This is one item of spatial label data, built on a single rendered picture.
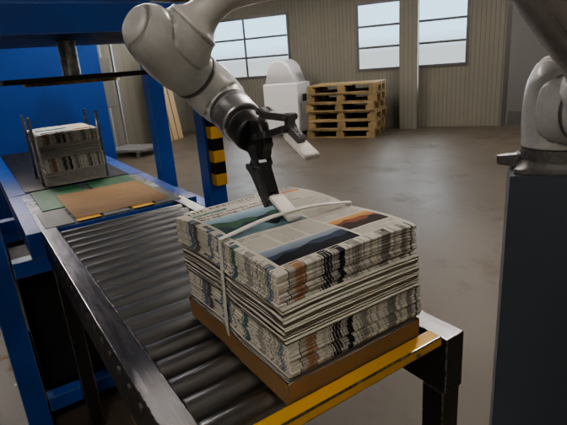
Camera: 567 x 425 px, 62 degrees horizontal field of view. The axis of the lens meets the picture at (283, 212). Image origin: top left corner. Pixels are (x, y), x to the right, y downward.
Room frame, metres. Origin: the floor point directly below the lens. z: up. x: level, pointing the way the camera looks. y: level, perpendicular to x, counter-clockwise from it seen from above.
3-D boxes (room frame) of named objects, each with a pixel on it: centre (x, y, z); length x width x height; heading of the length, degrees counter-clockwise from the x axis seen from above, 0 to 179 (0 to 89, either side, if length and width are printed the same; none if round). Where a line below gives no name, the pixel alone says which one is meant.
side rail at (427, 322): (1.32, 0.06, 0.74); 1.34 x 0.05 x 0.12; 33
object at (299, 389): (0.73, -0.07, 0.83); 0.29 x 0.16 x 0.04; 123
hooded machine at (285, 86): (8.96, -0.24, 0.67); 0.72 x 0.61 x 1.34; 66
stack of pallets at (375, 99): (8.36, -1.25, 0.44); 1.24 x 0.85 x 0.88; 66
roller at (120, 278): (1.24, 0.31, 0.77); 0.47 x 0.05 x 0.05; 123
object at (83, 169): (2.52, 1.13, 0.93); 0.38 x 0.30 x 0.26; 33
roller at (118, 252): (1.41, 0.42, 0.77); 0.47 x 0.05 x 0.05; 123
